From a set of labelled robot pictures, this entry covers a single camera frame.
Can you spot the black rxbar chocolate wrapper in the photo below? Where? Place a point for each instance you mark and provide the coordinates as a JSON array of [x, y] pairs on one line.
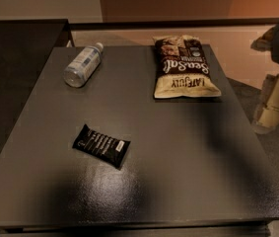
[[101, 146]]

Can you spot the clear blue plastic bottle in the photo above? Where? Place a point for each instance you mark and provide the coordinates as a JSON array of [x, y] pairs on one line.
[[77, 73]]

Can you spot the sea salt chips bag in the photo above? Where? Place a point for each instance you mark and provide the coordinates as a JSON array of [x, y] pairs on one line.
[[183, 70]]

